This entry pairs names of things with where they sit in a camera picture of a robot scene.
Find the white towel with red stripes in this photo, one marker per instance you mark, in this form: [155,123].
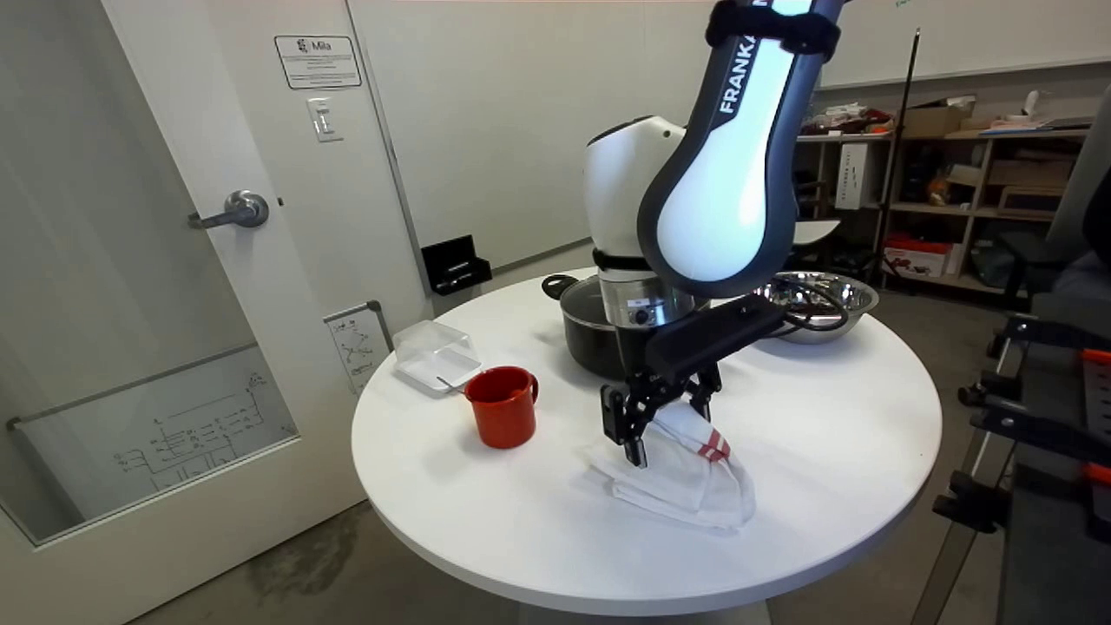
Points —
[694,481]

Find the black cooking pot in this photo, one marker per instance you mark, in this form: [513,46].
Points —
[593,334]

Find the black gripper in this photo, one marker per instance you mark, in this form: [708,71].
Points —
[660,394]

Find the white light switch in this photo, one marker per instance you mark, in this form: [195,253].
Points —
[325,119]

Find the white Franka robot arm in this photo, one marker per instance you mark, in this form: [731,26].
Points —
[724,196]

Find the white wall sign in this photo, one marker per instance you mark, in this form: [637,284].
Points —
[317,60]

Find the small whiteboard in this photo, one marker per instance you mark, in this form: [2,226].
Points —
[355,345]

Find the white door with glass panel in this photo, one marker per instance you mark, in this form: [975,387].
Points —
[116,267]

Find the black tripod pole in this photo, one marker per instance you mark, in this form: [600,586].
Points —
[896,142]

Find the clear plastic container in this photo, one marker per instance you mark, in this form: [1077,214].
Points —
[435,361]

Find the red mug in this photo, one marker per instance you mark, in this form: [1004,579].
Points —
[502,410]

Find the wooden shelving unit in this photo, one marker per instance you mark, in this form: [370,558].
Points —
[960,176]

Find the steel bowl of coffee beans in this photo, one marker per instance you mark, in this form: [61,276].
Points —
[852,308]

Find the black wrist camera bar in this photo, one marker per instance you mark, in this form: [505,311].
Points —
[717,332]

